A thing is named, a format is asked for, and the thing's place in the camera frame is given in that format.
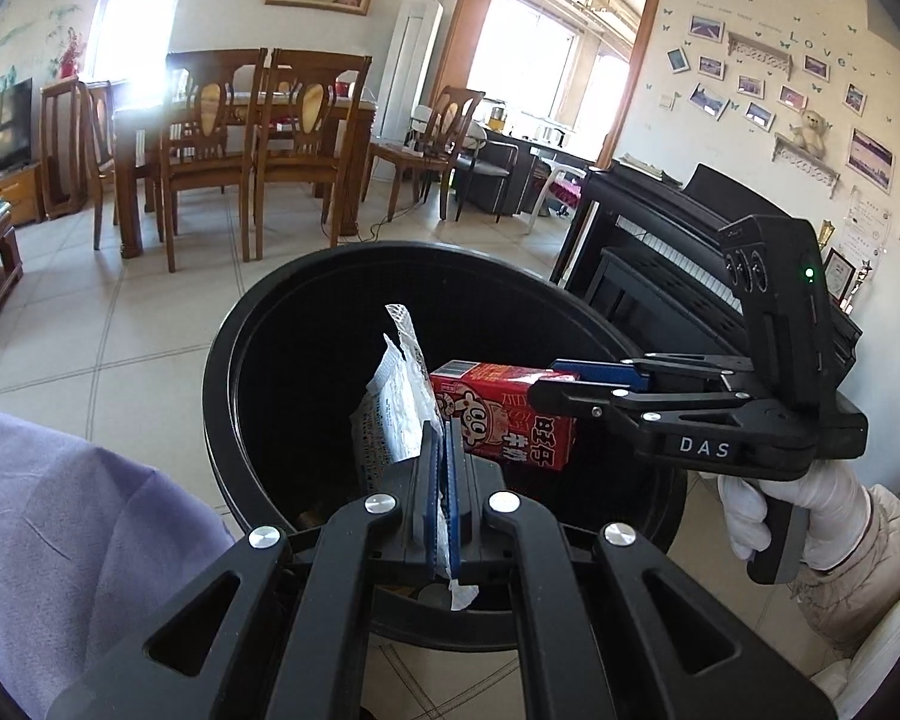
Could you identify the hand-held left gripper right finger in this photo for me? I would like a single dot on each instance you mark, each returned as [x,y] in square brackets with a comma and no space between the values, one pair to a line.
[454,510]

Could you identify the flat screen television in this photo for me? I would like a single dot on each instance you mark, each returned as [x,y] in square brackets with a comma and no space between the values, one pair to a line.
[0,135]

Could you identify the red flower vase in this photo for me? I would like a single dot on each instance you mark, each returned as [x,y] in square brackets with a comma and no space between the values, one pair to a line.
[71,56]

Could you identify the person's right hand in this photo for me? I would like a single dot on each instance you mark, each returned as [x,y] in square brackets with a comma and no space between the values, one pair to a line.
[832,517]

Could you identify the black trash bin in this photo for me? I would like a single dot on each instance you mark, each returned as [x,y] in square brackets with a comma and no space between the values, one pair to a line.
[307,352]

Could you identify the white plastic wrapper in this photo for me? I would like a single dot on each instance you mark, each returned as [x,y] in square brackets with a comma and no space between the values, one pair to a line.
[401,405]

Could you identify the black armchair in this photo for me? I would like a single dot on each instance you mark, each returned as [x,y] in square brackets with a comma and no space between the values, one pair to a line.
[495,172]

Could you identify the wooden television cabinet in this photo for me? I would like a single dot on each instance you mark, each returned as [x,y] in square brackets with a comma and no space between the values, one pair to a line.
[19,191]

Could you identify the red milk carton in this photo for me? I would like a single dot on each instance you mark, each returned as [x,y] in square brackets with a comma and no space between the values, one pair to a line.
[510,427]

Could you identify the beige teddy bear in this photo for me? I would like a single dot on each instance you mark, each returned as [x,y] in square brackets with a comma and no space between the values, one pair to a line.
[810,131]

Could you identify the wooden dining chair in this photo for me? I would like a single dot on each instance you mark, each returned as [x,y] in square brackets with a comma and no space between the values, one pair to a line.
[300,169]
[195,176]
[94,127]
[450,124]

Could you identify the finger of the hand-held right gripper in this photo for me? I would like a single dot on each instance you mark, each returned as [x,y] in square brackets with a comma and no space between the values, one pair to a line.
[585,396]
[600,370]

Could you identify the white plastic chair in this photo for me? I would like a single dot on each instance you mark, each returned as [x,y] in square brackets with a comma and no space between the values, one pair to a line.
[544,180]

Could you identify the group of wall photo frames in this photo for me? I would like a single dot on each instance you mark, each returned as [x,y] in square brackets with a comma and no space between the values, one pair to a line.
[756,85]

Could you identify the white standing air conditioner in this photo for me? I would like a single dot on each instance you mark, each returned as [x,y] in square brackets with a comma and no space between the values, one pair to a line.
[412,67]

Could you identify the person's right forearm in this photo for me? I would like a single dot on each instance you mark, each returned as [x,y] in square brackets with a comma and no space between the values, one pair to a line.
[877,585]

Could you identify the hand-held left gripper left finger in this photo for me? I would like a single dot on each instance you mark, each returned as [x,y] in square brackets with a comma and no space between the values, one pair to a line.
[430,510]

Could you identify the ceiling clothes drying rack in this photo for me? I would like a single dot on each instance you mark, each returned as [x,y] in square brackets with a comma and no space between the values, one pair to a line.
[596,4]

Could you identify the tall wooden plant stand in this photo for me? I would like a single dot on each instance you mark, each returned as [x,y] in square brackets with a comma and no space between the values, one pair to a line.
[61,206]

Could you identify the wooden dining table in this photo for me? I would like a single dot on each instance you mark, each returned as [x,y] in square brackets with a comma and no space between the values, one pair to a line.
[129,195]

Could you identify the wooden door arch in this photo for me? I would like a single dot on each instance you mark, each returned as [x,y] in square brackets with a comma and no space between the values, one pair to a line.
[645,52]

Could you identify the white carved wall shelf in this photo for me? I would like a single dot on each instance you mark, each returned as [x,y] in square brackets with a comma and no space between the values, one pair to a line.
[757,52]
[806,165]

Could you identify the stack of books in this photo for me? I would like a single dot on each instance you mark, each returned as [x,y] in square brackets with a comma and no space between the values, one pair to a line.
[645,169]

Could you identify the small framed certificate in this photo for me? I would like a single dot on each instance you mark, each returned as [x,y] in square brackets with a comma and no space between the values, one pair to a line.
[838,274]

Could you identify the black piano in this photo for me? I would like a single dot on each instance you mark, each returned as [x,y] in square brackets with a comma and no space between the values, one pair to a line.
[645,270]

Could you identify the purple floral tablecloth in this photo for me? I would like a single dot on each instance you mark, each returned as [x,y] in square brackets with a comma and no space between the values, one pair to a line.
[60,540]

